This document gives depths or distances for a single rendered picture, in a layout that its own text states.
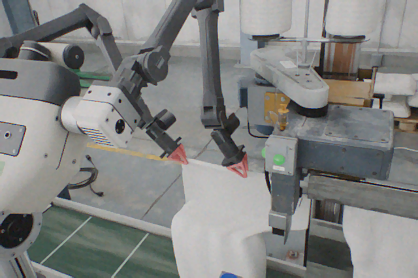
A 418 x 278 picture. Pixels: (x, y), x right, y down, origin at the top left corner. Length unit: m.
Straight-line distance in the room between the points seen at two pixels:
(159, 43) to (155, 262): 1.26
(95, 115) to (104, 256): 1.34
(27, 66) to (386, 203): 1.07
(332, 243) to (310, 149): 0.77
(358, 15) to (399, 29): 5.01
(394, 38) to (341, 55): 4.79
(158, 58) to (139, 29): 6.61
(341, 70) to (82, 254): 1.58
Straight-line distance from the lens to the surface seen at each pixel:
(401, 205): 1.21
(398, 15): 6.07
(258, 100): 1.35
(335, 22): 1.12
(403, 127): 4.07
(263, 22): 1.14
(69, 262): 2.08
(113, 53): 1.40
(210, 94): 1.13
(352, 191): 1.19
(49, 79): 0.90
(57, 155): 0.91
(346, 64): 1.36
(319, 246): 1.67
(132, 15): 7.54
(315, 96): 1.01
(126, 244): 2.06
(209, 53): 1.15
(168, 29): 1.00
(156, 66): 0.90
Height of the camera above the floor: 1.77
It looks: 28 degrees down
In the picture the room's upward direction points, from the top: 5 degrees counter-clockwise
